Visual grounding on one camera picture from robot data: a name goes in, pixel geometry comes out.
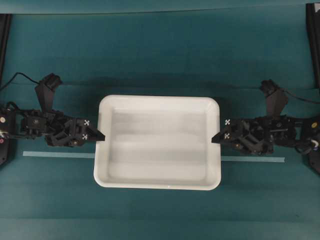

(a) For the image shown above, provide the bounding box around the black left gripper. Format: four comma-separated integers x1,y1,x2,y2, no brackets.
18,109,106,147

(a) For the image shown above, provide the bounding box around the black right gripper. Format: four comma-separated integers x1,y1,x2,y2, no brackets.
211,115,300,156

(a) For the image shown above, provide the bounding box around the white plastic tray case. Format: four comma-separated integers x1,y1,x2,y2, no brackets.
93,95,222,191

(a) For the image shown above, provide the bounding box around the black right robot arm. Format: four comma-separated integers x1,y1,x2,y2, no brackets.
211,115,320,173

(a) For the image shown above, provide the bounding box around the light blue tape strip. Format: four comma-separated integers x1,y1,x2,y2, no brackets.
22,151,285,163

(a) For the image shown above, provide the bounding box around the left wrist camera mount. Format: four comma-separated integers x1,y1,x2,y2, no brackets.
34,73,63,112

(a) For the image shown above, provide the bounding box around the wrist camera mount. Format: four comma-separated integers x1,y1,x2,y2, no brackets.
34,73,63,112
259,79,288,117

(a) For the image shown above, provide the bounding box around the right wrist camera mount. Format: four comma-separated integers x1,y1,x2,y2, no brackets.
259,79,288,117

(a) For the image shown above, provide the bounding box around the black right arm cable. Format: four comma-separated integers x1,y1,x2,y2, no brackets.
283,88,320,105

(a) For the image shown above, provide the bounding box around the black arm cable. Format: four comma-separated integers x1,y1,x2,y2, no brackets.
283,88,320,105
0,72,41,92

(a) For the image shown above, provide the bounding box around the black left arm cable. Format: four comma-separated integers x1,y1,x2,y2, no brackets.
0,72,41,92

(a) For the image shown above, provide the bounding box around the black left frame rail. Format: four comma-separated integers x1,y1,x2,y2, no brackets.
0,13,12,82

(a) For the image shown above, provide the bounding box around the black frame rail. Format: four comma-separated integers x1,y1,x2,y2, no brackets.
0,13,12,82
305,2,320,89

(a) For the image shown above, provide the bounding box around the black right frame rail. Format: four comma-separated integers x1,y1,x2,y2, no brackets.
305,2,320,89

